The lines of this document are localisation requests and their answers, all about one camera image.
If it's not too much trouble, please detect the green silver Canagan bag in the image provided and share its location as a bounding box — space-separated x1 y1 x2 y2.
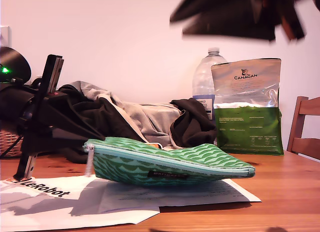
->
210 58 285 156

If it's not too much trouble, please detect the wicker basket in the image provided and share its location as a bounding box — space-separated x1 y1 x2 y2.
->
0 128 26 158

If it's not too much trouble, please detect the wooden chair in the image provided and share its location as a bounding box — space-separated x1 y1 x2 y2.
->
286 96 320 164

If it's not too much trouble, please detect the green wave-pattern zip pouch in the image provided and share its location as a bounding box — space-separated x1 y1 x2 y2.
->
82 136 256 188

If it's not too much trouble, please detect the large clear water bottle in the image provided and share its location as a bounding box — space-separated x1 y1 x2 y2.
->
191 47 229 121

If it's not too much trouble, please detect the dark brown grey-lined hoodie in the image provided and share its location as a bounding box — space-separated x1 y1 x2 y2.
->
57 81 218 164

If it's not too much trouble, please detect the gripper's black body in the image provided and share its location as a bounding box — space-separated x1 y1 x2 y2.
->
14 54 63 180

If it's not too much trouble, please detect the white LeRobot paper sheet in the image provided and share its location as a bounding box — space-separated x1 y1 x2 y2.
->
0 175 161 229

